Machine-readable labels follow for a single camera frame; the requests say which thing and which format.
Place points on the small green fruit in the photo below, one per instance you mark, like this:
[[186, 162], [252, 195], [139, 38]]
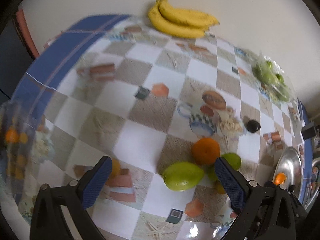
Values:
[[269, 64], [280, 78], [283, 95], [262, 73]]

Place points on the printed checkered tablecloth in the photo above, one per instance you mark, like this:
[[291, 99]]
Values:
[[140, 135]]

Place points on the dark round fruit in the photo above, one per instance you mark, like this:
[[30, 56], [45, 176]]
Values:
[[253, 126]]

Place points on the clear plastic bag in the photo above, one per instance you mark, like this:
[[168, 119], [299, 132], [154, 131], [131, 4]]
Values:
[[15, 140]]

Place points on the steel bowl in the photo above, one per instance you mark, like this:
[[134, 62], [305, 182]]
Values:
[[290, 162]]

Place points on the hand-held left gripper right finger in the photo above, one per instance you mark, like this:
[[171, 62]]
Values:
[[230, 182]]

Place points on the red-brown chair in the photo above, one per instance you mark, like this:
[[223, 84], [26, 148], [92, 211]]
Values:
[[23, 30]]

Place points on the banana bunch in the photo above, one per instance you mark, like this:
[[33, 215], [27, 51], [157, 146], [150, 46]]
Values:
[[180, 20]]

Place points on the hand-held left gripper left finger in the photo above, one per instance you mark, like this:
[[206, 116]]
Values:
[[97, 182]]

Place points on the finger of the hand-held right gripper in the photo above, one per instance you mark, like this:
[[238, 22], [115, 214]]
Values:
[[298, 205]]

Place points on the large green apple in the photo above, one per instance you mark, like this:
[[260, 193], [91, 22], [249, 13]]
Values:
[[232, 160]]

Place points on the green mango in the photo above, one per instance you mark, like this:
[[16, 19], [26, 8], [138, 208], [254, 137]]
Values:
[[182, 176]]

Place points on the clear plastic container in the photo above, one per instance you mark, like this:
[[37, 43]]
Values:
[[257, 60]]

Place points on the orange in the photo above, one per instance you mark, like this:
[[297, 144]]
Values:
[[205, 151], [115, 168], [280, 178]]

